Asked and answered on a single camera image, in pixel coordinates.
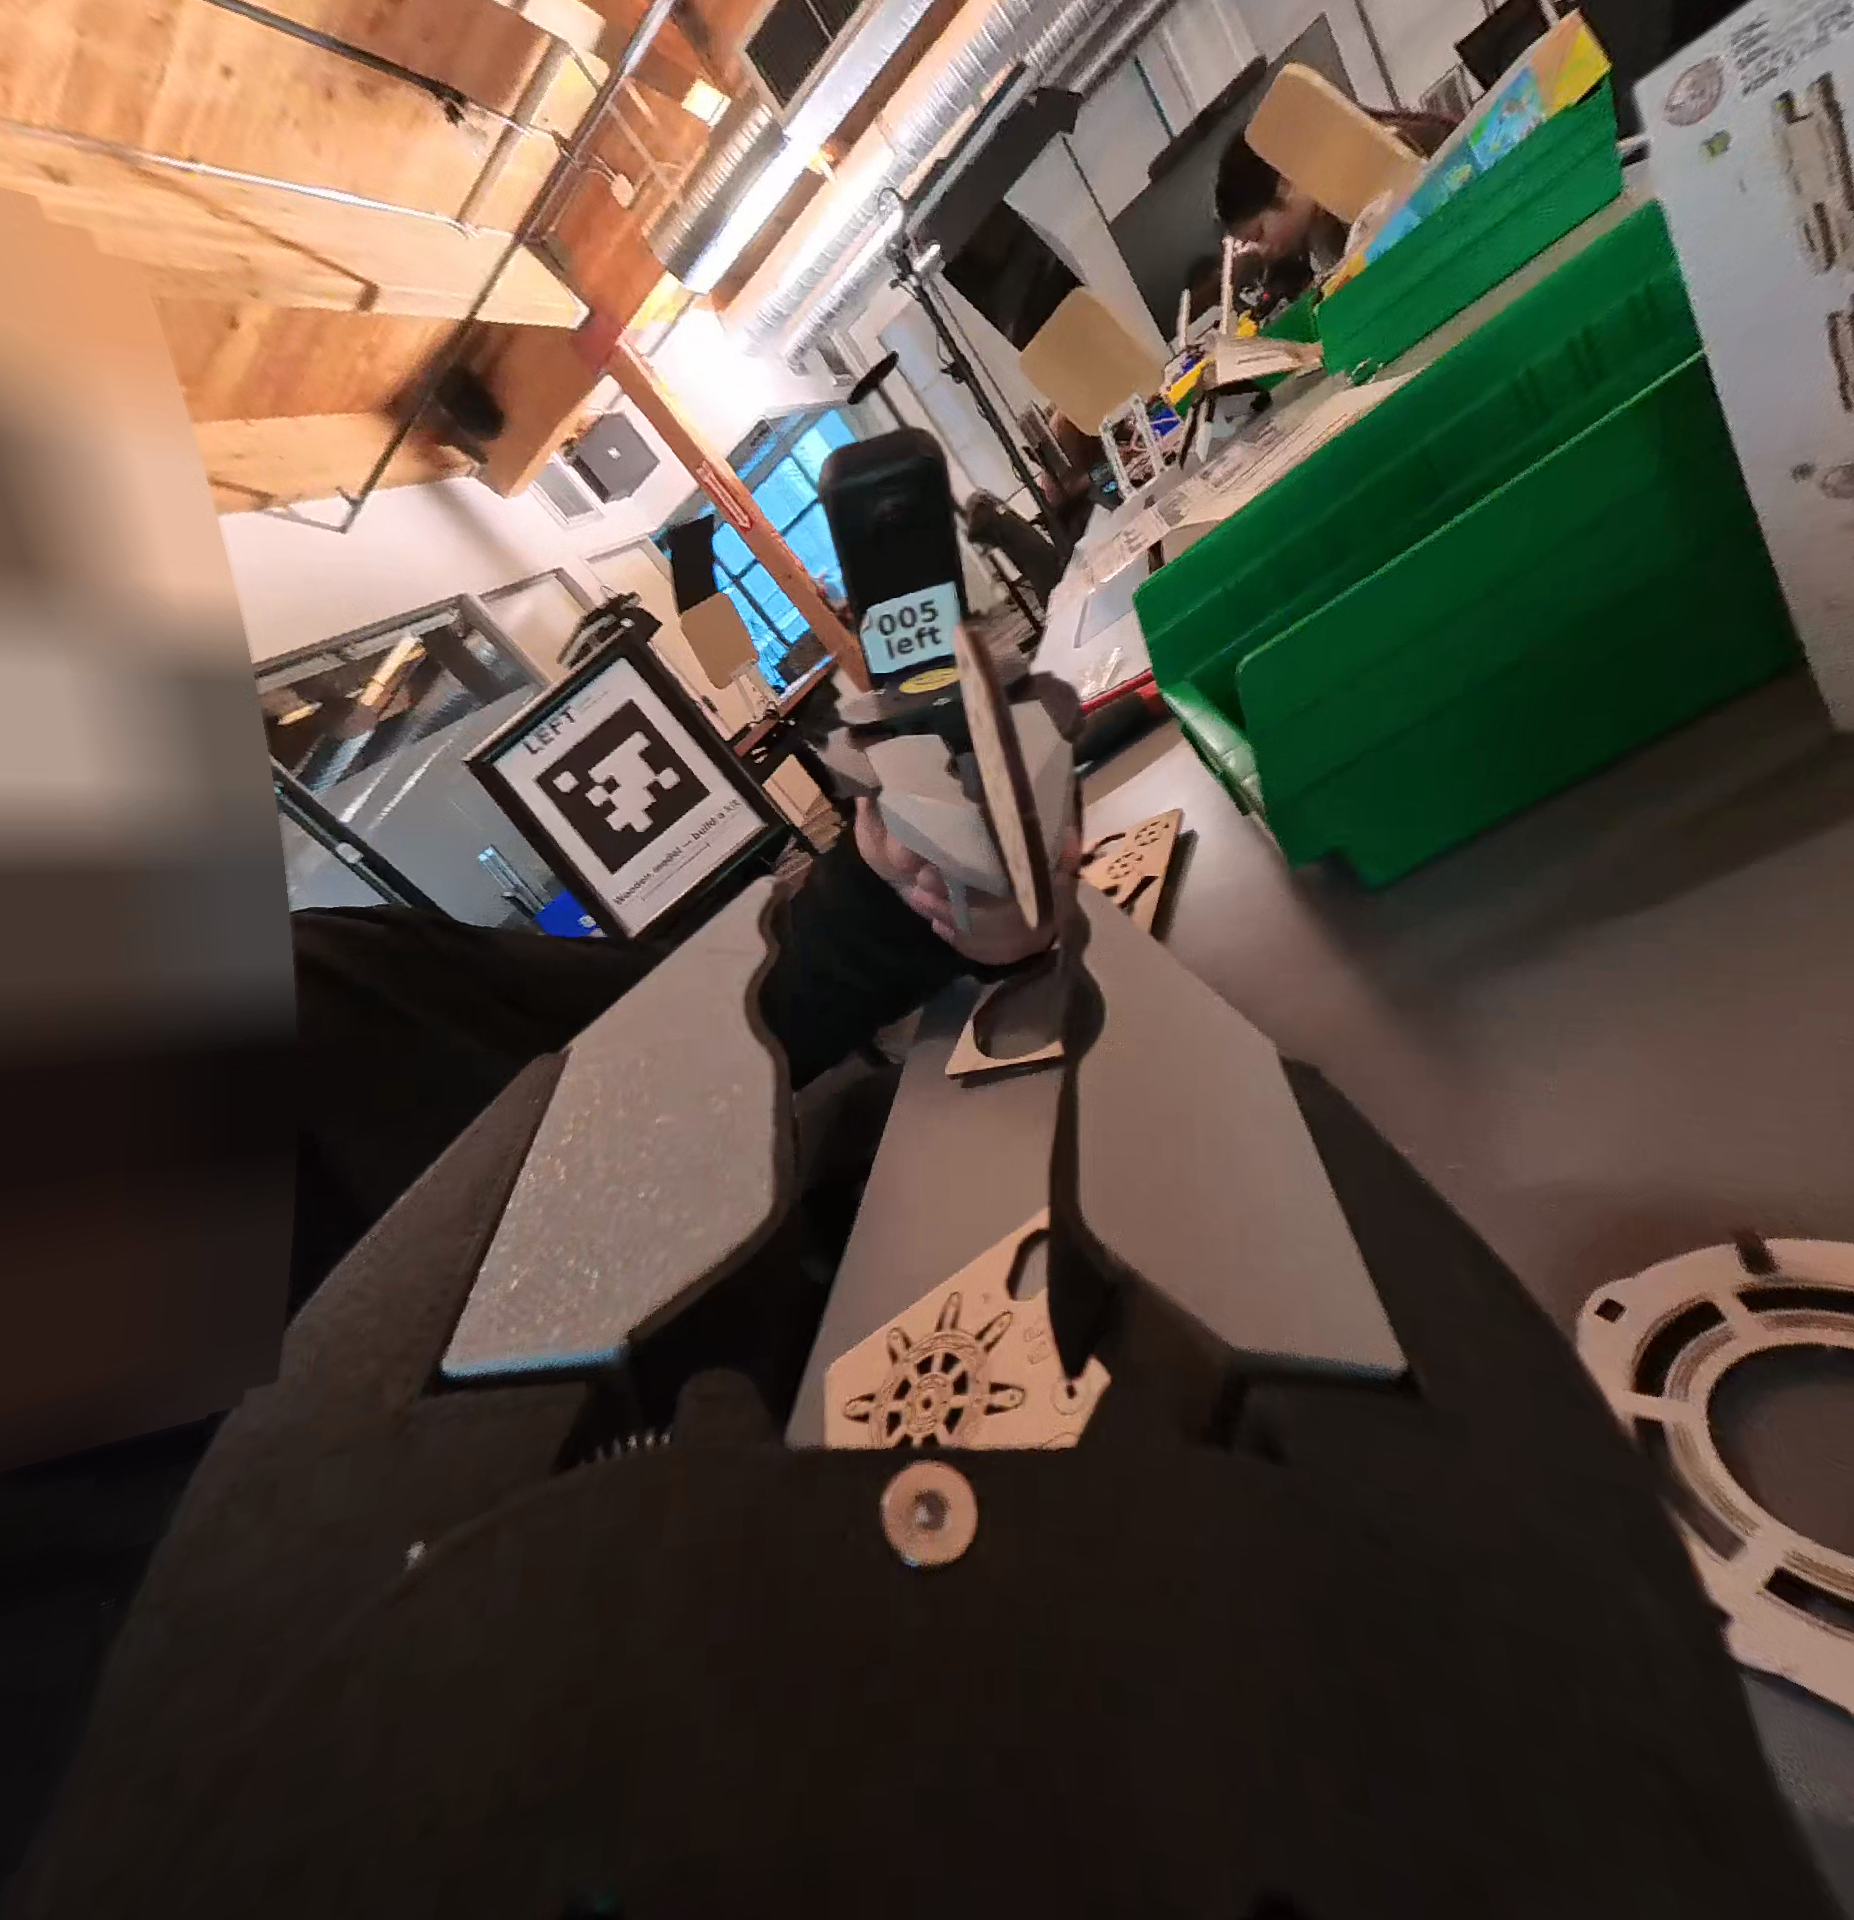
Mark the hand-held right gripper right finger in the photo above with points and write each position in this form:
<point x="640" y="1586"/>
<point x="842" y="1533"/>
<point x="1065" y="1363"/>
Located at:
<point x="1226" y="1201"/>

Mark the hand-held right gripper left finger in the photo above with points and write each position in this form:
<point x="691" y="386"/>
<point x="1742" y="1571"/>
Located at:
<point x="626" y="1185"/>

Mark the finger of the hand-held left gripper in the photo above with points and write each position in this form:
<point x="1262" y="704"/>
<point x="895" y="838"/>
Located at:
<point x="927" y="803"/>
<point x="1058" y="764"/>

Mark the wooden sheet with gears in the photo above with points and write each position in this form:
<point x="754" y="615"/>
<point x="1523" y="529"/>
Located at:
<point x="1002" y="781"/>

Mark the person's left hand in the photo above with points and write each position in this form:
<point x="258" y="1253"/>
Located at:
<point x="905" y="879"/>

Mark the window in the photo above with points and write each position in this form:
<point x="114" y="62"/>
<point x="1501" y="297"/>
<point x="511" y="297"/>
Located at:
<point x="784" y="494"/>

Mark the wooden sheet with clover cutouts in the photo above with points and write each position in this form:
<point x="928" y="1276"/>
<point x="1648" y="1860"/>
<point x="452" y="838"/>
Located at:
<point x="1137" y="871"/>

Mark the black softbox light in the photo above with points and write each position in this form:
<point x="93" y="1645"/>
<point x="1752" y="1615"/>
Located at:
<point x="1002" y="284"/>

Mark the framed marker sign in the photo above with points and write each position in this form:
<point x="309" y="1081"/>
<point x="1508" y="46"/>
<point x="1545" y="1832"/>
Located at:
<point x="626" y="781"/>

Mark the wooden sheet with ship wheel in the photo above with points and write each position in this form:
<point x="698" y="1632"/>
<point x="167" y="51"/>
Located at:
<point x="882" y="1358"/>

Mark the green plastic bin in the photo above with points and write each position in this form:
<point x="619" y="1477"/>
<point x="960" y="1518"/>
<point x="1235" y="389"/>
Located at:
<point x="1393" y="481"/>
<point x="1542" y="645"/>
<point x="1466" y="255"/>

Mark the colourful printed box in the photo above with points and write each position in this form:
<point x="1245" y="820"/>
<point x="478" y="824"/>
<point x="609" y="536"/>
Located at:
<point x="1513" y="104"/>

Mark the folded paper instruction sheet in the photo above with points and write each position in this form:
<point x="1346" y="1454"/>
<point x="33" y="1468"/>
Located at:
<point x="1737" y="300"/>

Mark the wooden post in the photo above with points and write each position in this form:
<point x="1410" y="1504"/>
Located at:
<point x="672" y="429"/>

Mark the black wall speaker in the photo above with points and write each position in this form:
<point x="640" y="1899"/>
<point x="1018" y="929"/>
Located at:
<point x="613" y="458"/>

